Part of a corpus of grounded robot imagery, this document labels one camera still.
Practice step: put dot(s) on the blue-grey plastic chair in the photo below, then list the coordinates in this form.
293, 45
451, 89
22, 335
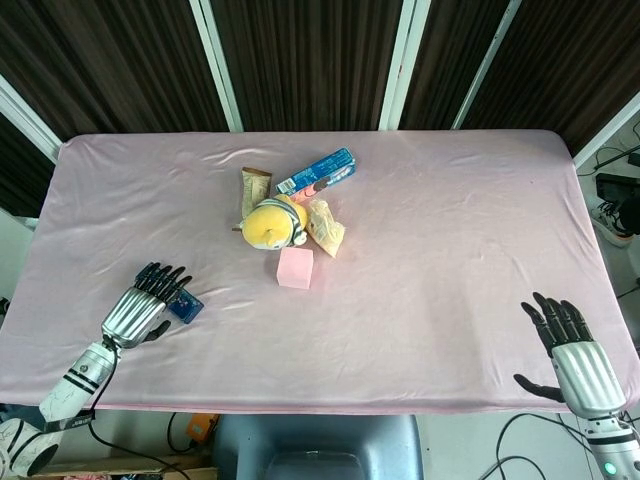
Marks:
315, 445

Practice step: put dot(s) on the yellow plush toy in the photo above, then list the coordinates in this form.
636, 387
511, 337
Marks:
267, 225

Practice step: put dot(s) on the pink tablecloth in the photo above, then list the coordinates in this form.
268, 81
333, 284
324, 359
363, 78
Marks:
400, 300

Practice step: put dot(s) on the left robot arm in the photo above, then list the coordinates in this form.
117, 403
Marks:
70, 390

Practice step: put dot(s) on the brown snack wrapper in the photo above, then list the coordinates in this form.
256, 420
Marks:
255, 187

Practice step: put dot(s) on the blue glasses case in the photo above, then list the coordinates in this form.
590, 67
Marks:
187, 307

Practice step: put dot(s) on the black floor device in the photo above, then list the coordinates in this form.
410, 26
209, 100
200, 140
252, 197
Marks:
610, 184

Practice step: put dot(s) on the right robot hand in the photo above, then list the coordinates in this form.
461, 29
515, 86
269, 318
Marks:
587, 375

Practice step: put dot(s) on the blue cardboard snack box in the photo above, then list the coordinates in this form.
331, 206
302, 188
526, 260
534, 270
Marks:
320, 172

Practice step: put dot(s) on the pink foam cube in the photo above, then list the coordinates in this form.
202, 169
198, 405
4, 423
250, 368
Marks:
295, 269

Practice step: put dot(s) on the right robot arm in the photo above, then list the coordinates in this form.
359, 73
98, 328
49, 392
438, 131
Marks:
612, 445

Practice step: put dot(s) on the white orange sneaker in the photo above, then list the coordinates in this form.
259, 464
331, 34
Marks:
625, 241

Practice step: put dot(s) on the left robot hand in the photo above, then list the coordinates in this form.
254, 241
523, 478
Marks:
132, 315

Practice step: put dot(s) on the dark folding screen panel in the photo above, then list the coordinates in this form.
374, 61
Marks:
20, 165
450, 60
115, 65
305, 60
565, 65

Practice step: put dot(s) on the clear bag of snacks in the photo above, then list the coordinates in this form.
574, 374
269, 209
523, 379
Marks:
325, 232

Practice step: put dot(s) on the orange device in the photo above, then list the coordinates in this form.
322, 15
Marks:
202, 430

